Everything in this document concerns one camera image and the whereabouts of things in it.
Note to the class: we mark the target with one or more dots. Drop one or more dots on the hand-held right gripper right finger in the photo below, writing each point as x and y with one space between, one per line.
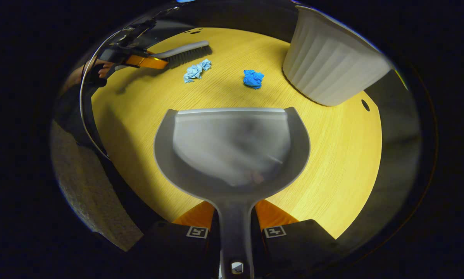
294 248

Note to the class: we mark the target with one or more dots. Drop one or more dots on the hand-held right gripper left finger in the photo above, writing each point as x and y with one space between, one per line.
177 252

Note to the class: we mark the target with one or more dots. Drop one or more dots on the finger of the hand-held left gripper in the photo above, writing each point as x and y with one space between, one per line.
146 62

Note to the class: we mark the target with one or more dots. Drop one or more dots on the small grey broom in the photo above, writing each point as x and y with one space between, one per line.
185 54

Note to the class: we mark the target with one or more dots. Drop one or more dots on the light blue paper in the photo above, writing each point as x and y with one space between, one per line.
195 71

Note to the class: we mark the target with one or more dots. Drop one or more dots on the grey dustpan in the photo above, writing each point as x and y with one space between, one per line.
232 155

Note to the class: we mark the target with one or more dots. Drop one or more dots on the white ribbed garbage bin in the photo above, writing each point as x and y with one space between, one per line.
328 62

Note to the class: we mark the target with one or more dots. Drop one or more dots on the yellow wooden desktop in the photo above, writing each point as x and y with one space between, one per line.
332 155

